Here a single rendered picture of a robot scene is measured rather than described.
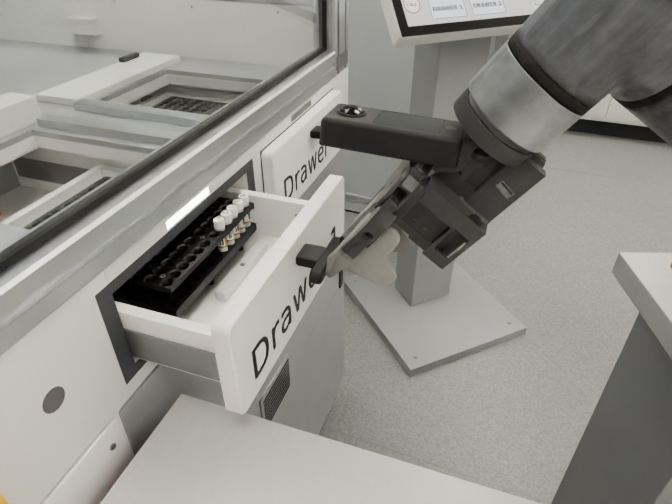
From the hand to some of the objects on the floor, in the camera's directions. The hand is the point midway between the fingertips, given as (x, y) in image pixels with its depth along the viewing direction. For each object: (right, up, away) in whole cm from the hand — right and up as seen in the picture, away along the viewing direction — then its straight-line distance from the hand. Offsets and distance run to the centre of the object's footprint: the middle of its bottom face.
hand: (336, 251), depth 50 cm
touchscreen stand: (+33, -20, +131) cm, 136 cm away
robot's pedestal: (+57, -70, +59) cm, 108 cm away
